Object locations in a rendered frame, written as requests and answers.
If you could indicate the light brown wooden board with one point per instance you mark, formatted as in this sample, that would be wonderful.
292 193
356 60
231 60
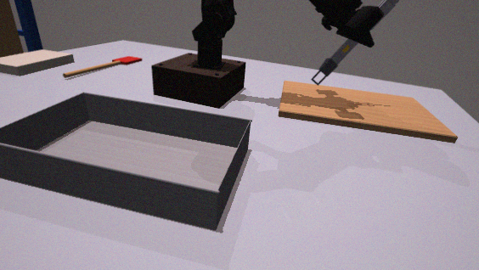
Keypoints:
380 112

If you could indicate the red spatula with wooden handle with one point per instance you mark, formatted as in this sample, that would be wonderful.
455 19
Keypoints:
122 61

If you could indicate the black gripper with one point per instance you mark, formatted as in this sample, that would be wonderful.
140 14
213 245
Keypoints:
351 23

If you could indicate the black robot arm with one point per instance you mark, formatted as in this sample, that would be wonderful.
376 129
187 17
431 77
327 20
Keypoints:
217 19

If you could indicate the beige flat rectangular board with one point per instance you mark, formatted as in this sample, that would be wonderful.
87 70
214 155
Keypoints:
26 63

